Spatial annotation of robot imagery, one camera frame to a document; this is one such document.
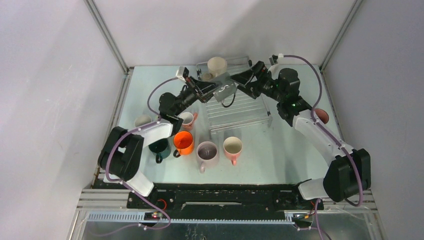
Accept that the purple cable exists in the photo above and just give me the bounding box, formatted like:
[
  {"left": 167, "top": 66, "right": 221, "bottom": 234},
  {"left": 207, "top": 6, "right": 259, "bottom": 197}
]
[
  {"left": 281, "top": 54, "right": 365, "bottom": 240},
  {"left": 104, "top": 77, "right": 181, "bottom": 237}
]

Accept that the small salmon pink mug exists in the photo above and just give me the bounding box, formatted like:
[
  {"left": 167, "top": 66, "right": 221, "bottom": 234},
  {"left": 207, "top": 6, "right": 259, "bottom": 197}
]
[{"left": 178, "top": 111, "right": 198, "bottom": 131}]

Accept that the light blue mug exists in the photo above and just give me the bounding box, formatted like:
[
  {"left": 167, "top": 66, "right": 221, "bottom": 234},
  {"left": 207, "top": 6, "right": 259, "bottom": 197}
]
[{"left": 134, "top": 114, "right": 153, "bottom": 128}]

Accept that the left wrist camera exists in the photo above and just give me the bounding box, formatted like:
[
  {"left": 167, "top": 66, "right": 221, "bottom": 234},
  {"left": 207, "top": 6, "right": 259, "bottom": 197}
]
[{"left": 175, "top": 66, "right": 189, "bottom": 83}]

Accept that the dark teal mug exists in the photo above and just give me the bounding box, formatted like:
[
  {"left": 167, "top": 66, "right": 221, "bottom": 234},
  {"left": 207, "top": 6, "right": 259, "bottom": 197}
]
[{"left": 148, "top": 138, "right": 171, "bottom": 164}]

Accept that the orange mug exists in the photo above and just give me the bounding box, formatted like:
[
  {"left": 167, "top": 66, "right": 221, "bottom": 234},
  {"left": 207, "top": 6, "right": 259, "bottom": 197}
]
[{"left": 172, "top": 130, "right": 195, "bottom": 158}]

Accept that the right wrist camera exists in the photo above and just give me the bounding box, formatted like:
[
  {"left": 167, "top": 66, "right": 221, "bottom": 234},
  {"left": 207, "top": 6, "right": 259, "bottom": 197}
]
[{"left": 268, "top": 53, "right": 285, "bottom": 75}]

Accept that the dark grey mug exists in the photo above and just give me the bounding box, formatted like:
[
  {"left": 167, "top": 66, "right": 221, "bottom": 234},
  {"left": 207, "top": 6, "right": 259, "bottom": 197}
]
[{"left": 212, "top": 72, "right": 237, "bottom": 108}]

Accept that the clear acrylic dish rack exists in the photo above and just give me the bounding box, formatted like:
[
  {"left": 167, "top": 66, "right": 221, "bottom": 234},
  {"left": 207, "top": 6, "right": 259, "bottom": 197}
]
[{"left": 195, "top": 55, "right": 273, "bottom": 139}]

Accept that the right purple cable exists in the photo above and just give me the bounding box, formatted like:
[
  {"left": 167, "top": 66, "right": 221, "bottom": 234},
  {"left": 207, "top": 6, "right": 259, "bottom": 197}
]
[{"left": 281, "top": 54, "right": 365, "bottom": 240}]

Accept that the mauve grey mug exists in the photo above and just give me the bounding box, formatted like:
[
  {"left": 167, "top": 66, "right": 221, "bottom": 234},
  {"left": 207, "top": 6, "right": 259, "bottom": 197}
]
[{"left": 195, "top": 141, "right": 220, "bottom": 174}]

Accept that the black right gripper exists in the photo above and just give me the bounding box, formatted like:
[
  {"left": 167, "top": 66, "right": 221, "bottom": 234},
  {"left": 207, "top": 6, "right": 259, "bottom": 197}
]
[{"left": 230, "top": 60, "right": 285, "bottom": 103}]

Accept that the pink patterned mug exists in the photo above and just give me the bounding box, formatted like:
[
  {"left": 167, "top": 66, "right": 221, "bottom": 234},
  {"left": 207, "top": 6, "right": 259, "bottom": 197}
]
[{"left": 314, "top": 108, "right": 330, "bottom": 124}]

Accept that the cream beige mug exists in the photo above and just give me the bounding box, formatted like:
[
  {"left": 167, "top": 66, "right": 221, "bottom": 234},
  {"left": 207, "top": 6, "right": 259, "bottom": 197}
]
[{"left": 207, "top": 56, "right": 228, "bottom": 78}]

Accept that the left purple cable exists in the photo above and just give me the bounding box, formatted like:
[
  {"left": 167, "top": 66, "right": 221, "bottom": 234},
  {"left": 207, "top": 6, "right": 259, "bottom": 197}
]
[{"left": 104, "top": 77, "right": 181, "bottom": 237}]

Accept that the small beige cup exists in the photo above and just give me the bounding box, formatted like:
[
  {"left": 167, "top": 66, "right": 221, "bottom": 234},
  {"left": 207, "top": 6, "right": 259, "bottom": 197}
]
[{"left": 201, "top": 72, "right": 214, "bottom": 82}]

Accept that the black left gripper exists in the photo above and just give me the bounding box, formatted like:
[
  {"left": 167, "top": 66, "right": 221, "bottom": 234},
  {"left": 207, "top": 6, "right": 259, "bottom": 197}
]
[{"left": 173, "top": 76, "right": 222, "bottom": 117}]

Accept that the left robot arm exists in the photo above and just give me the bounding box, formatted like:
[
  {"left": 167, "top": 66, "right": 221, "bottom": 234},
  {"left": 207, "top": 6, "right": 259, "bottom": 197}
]
[{"left": 98, "top": 76, "right": 219, "bottom": 208}]

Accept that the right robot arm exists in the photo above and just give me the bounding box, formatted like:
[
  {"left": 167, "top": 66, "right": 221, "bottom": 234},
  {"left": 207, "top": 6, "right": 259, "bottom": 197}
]
[{"left": 230, "top": 61, "right": 371, "bottom": 209}]

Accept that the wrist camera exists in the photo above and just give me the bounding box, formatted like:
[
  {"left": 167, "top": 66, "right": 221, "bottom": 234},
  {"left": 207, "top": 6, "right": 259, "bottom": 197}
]
[
  {"left": 175, "top": 66, "right": 189, "bottom": 83},
  {"left": 268, "top": 53, "right": 285, "bottom": 75}
]

